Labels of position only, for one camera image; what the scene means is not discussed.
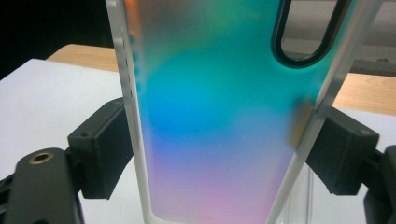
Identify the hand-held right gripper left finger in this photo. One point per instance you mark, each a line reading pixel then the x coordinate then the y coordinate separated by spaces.
pixel 99 149

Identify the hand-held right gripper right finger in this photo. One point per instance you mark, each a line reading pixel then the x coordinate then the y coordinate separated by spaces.
pixel 342 152

